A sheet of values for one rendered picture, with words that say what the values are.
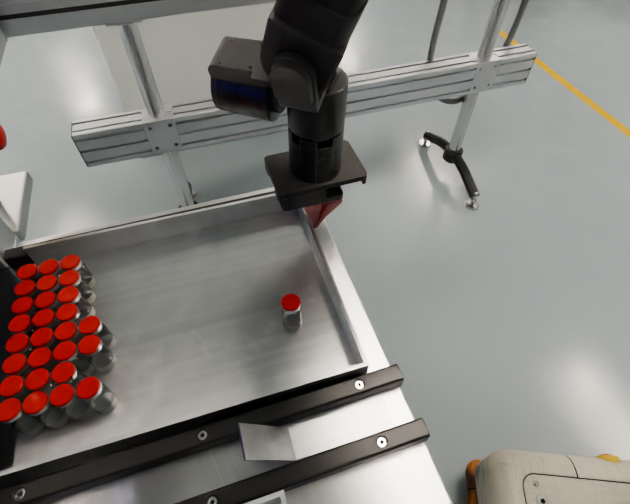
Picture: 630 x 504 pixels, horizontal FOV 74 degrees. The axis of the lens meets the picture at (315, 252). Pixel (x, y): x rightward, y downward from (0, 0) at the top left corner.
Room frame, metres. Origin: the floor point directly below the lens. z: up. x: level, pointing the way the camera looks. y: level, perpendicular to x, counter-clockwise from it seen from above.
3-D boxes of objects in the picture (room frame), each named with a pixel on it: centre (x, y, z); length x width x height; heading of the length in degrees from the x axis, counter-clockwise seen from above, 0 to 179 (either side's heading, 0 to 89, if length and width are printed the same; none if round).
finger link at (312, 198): (0.36, 0.01, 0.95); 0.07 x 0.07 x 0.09; 19
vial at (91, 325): (0.20, 0.23, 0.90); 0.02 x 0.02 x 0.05
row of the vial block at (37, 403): (0.20, 0.27, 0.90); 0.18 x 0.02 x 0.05; 17
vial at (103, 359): (0.18, 0.22, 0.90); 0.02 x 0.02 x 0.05
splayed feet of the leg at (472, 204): (1.49, -0.61, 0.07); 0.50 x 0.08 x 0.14; 18
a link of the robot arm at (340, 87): (0.36, 0.00, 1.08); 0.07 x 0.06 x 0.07; 71
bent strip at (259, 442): (0.11, -0.01, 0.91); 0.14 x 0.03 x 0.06; 107
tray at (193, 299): (0.24, 0.15, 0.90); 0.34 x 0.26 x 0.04; 107
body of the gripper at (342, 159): (0.36, 0.00, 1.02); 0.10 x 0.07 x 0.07; 109
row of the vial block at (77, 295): (0.21, 0.25, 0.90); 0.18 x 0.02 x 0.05; 17
